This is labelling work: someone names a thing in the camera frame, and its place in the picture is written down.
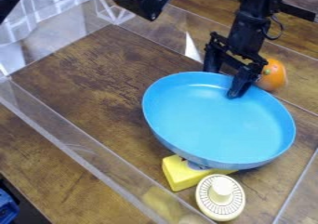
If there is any blue object at corner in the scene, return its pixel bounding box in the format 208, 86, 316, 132
0, 189, 20, 224

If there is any yellow toy butter box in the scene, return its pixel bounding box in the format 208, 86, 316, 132
161, 154, 235, 191

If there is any orange toy ball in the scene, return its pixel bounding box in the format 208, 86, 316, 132
256, 58, 287, 92

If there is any blue round plastic tray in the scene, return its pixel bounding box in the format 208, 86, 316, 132
141, 72, 295, 170

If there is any clear acrylic enclosure wall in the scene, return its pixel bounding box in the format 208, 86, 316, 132
0, 0, 318, 224

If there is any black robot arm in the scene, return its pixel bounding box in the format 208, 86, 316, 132
0, 0, 281, 99

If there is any grey patterned curtain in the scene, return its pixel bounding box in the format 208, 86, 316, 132
0, 0, 100, 46

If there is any cream round toy disc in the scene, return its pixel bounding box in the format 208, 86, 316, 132
195, 174, 245, 221

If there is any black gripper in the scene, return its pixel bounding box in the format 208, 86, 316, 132
203, 11, 269, 99

